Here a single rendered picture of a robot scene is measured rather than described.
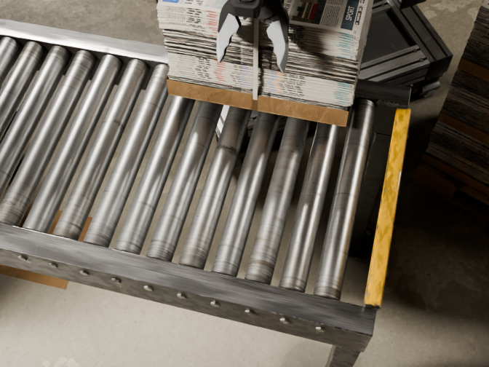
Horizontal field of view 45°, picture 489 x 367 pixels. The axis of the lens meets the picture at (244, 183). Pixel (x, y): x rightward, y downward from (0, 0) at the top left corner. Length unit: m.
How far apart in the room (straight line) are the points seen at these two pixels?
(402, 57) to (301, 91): 1.01
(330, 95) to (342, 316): 0.41
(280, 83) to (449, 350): 1.09
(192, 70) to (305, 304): 0.50
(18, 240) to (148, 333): 0.81
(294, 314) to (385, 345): 0.86
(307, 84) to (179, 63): 0.26
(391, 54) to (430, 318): 0.89
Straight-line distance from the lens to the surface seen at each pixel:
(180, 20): 1.14
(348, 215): 1.16
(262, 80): 1.17
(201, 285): 1.10
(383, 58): 2.14
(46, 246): 1.20
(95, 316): 1.99
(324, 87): 1.15
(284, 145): 1.23
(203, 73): 1.21
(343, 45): 1.08
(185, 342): 1.91
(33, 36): 1.52
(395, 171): 1.19
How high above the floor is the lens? 1.84
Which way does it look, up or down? 61 degrees down
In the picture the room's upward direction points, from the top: 6 degrees counter-clockwise
